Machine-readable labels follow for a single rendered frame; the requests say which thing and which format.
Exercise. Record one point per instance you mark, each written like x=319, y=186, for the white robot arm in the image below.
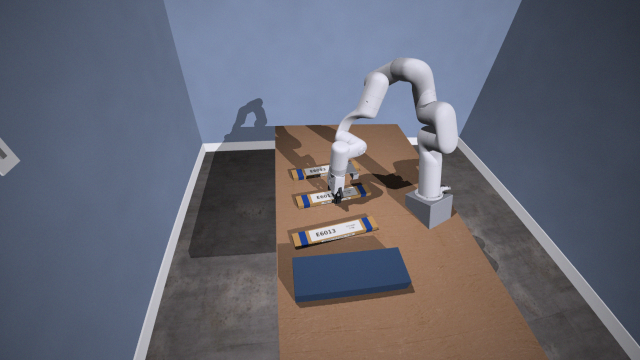
x=440, y=136

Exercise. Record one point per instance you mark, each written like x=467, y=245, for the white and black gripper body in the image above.
x=335, y=182

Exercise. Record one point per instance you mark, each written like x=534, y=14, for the tan cardboard pack with white label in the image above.
x=314, y=172
x=326, y=197

